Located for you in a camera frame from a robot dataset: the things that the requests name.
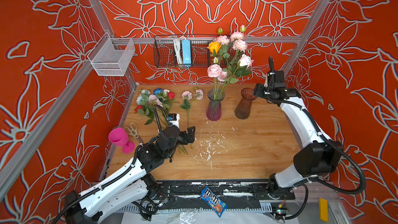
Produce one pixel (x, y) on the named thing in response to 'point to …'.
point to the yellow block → (323, 209)
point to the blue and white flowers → (146, 100)
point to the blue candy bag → (212, 201)
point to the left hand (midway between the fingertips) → (188, 127)
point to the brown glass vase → (243, 109)
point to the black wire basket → (165, 53)
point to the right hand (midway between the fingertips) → (260, 88)
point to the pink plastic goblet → (119, 137)
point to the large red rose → (171, 95)
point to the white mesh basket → (111, 57)
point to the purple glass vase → (214, 111)
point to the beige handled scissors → (132, 131)
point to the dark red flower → (138, 107)
